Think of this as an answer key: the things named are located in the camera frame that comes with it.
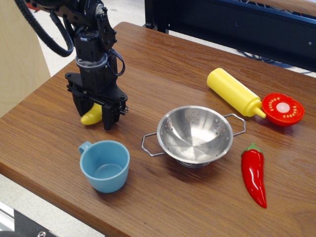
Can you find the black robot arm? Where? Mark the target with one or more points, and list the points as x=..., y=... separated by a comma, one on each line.
x=86, y=28

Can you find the steel colander with wire handles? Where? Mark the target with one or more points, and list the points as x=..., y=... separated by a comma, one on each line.
x=195, y=136

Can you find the light blue plastic cup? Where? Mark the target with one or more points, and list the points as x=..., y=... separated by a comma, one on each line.
x=105, y=164

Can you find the red plastic tomato half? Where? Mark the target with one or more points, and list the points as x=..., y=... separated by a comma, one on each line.
x=282, y=110

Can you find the light wooden panel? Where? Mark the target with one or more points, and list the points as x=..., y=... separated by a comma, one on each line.
x=22, y=64

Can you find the black metal frame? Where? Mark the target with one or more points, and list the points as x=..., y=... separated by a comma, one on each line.
x=282, y=30

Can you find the yellow plastic toy banana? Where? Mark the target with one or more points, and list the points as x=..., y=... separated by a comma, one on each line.
x=93, y=116

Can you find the red plastic chili pepper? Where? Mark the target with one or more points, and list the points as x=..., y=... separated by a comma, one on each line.
x=252, y=168

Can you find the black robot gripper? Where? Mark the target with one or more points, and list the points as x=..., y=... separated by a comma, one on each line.
x=97, y=83

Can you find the aluminium rail base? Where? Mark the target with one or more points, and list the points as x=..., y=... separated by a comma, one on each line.
x=15, y=224

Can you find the yellow plastic mustard bottle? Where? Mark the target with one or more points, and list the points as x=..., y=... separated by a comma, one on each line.
x=235, y=93

